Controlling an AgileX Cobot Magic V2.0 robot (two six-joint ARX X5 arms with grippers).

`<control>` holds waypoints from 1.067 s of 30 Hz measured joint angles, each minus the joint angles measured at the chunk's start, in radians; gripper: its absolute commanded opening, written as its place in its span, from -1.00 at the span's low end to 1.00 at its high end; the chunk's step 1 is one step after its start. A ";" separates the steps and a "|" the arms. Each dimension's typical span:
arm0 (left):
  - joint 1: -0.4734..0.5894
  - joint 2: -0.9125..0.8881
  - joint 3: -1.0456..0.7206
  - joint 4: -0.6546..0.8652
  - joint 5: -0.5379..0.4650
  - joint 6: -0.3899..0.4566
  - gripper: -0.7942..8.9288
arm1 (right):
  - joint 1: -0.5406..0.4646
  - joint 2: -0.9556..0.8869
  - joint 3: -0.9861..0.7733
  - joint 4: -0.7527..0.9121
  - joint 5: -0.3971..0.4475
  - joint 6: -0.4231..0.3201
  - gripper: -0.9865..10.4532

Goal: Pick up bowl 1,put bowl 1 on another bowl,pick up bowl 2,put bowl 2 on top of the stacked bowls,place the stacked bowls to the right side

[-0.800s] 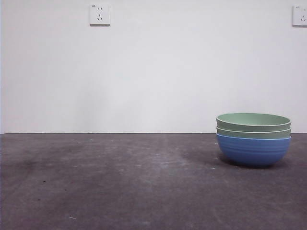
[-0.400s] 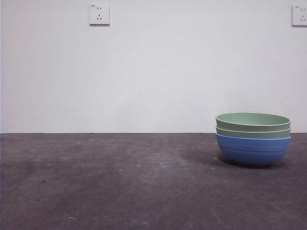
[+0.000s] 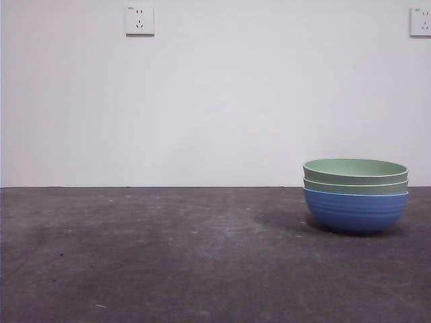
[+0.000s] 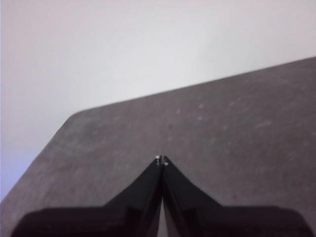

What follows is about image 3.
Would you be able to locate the white wall socket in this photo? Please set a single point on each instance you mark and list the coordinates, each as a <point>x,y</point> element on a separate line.
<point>140,20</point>
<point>421,22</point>

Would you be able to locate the green ribbed bowl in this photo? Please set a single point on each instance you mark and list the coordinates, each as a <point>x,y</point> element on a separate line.
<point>353,168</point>
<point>355,189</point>

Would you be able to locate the blue ribbed bowl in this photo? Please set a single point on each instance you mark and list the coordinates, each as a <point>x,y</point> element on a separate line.
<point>355,212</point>

